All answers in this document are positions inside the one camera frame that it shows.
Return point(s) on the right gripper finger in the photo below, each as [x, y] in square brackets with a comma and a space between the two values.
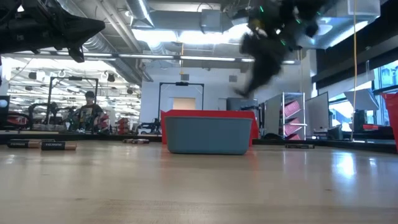
[250, 82]
[267, 79]

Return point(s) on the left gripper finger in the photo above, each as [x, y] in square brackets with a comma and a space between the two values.
[77, 35]
[77, 24]

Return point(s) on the black copper-top battery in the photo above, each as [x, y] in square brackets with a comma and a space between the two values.
[298, 146]
[56, 146]
[144, 142]
[21, 144]
[127, 141]
[136, 140]

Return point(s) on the black background robot arm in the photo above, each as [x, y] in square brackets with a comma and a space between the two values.
[150, 127]

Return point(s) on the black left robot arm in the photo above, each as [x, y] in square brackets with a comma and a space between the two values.
[3, 34]

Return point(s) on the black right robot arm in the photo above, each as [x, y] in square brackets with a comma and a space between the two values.
[308, 18]

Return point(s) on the white shelf rack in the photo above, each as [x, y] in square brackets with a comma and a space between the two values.
[273, 115]

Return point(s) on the red shelf bin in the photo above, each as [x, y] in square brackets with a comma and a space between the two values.
[292, 127]
[293, 137]
[292, 109]

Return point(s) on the short red plastic bin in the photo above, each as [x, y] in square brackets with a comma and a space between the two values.
[211, 113]

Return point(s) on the long ceiling light tube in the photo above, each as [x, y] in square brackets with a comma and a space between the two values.
[202, 58]

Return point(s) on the grey flat panel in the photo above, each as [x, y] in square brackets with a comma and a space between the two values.
[317, 115]

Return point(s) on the grey ceiling junction box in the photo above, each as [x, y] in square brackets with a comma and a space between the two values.
[211, 20]

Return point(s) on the blue-grey plastic bin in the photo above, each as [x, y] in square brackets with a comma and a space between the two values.
[208, 135]

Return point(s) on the person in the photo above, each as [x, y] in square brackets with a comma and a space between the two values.
[90, 115]

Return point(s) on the black device with white circle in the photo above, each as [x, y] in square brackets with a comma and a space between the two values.
[3, 119]

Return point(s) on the white trapezoid shade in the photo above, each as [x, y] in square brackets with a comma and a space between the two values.
[362, 99]

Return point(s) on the black office chair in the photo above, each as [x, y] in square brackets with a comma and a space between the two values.
[360, 119]

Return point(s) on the red storage bin stack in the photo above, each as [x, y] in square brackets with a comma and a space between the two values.
[122, 126]

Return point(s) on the long red plastic bin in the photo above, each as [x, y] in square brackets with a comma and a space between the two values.
[392, 118]

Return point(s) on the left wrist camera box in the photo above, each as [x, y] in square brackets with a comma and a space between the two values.
[53, 9]

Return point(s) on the black gantry frame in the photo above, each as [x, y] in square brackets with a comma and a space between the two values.
[74, 78]
[182, 83]

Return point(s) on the silver spiral ceiling duct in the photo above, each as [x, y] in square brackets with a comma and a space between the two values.
[124, 71]

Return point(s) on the smooth silver ceiling duct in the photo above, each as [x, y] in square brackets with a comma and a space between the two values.
[140, 12]

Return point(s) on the silver rectangular ceiling duct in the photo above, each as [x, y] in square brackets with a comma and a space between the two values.
[357, 18]

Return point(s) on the black aluminium table frame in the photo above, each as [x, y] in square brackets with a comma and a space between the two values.
[93, 137]

